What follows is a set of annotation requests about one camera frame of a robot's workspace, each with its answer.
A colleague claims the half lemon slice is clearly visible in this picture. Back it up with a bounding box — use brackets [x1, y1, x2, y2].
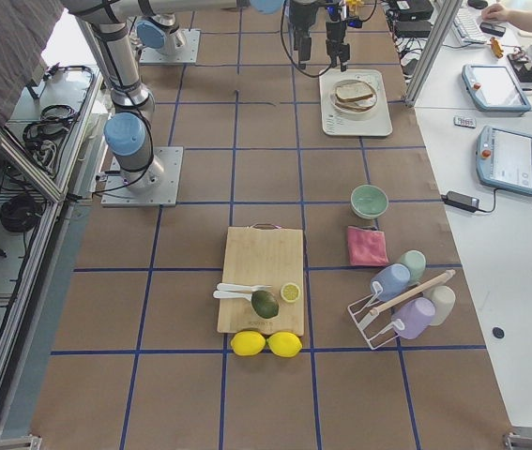
[280, 282, 302, 304]

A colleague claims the blue mug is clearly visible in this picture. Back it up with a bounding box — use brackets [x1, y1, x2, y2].
[371, 263, 411, 302]

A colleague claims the green mug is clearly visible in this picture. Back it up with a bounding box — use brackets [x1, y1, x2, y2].
[397, 249, 426, 286]

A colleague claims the teach pendant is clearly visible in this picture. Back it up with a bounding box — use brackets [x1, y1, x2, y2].
[462, 65, 531, 114]
[475, 126, 532, 197]

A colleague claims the white plastic knife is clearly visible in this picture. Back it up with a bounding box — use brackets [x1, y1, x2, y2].
[213, 290, 252, 301]

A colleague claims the wooden cutting board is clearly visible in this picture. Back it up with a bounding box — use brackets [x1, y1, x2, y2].
[217, 226, 305, 337]

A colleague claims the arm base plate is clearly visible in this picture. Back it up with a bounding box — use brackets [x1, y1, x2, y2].
[140, 28, 201, 66]
[99, 146, 183, 207]

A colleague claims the person forearm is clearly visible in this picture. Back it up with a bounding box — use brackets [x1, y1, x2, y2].
[481, 3, 532, 33]

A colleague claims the cream bear tray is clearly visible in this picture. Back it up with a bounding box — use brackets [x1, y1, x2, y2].
[319, 69, 392, 137]

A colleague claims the left yellow lemon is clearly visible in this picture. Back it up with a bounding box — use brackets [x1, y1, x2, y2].
[230, 330, 266, 356]

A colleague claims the green avocado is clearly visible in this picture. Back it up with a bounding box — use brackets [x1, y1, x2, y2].
[251, 290, 279, 319]

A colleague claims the right yellow lemon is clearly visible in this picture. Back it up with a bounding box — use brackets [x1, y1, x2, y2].
[266, 331, 302, 358]

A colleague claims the far teach pendant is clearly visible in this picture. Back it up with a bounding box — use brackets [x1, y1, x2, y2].
[462, 65, 531, 114]

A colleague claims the purple mug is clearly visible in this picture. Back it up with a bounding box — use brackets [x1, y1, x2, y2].
[391, 297, 436, 339]

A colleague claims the black power adapter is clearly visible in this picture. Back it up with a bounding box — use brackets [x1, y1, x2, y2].
[441, 190, 479, 213]

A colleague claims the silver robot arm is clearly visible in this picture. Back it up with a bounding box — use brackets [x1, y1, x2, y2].
[63, 1, 194, 207]

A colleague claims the white mug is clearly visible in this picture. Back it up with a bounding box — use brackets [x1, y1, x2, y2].
[423, 285, 456, 326]

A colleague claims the near teach pendant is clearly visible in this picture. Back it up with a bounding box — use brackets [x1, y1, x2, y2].
[475, 126, 532, 197]

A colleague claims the bread slice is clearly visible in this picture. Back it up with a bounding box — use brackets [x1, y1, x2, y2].
[332, 95, 378, 113]
[334, 81, 374, 103]

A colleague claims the pink cloth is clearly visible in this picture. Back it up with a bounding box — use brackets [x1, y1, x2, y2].
[347, 226, 388, 267]

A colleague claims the wooden rolling pin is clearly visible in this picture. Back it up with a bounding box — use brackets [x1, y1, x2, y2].
[368, 269, 456, 318]

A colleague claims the aluminium frame post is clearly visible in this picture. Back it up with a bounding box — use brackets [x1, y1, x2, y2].
[404, 0, 462, 107]

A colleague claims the yellow cup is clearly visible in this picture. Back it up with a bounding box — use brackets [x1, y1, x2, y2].
[345, 0, 363, 15]

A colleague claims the bread slice on plate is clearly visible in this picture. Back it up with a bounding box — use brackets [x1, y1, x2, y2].
[332, 95, 378, 113]

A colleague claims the yellow lemon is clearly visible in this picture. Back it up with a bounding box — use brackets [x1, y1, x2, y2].
[266, 331, 302, 358]
[230, 330, 266, 356]

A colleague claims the green bowl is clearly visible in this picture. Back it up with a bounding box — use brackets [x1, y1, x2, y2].
[350, 184, 388, 219]

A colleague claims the cream round plate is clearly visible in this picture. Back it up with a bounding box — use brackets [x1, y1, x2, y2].
[328, 80, 379, 117]

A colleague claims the white mug rack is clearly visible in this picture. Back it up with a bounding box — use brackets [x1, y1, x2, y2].
[347, 292, 424, 350]

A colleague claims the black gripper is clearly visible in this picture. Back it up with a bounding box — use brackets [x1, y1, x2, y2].
[289, 0, 352, 73]

